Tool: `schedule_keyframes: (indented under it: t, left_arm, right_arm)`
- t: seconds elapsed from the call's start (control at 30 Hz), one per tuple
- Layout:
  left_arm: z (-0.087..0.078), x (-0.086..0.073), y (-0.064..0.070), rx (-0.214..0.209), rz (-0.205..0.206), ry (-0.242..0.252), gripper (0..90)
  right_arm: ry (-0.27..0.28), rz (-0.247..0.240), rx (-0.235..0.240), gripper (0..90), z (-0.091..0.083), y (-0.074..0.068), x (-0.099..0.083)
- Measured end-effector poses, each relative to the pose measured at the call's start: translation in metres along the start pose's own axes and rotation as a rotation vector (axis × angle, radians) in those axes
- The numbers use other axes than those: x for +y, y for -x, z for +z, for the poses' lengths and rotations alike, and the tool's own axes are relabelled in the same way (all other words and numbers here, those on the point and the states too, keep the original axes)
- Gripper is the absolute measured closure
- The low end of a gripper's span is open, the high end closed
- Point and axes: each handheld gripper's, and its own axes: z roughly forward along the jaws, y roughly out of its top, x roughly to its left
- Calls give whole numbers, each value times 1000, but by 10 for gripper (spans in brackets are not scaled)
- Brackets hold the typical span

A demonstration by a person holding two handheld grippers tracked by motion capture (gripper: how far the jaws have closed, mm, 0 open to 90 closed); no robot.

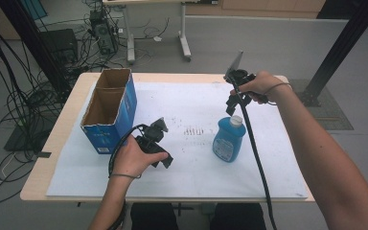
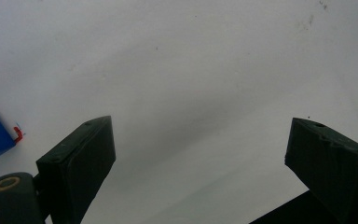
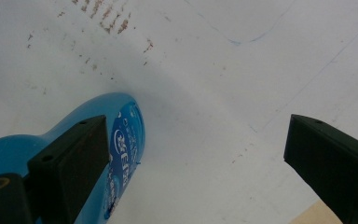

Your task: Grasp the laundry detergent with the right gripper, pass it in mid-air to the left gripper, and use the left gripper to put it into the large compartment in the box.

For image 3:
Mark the blue bottle with white cap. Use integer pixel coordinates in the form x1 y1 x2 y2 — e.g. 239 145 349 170
0 91 146 224

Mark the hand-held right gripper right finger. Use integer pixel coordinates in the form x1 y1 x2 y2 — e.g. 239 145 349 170
283 113 358 224

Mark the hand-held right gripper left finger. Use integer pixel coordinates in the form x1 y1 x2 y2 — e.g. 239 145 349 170
27 114 112 224

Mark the white paper mat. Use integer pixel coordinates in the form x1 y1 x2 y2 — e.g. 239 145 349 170
0 0 358 224

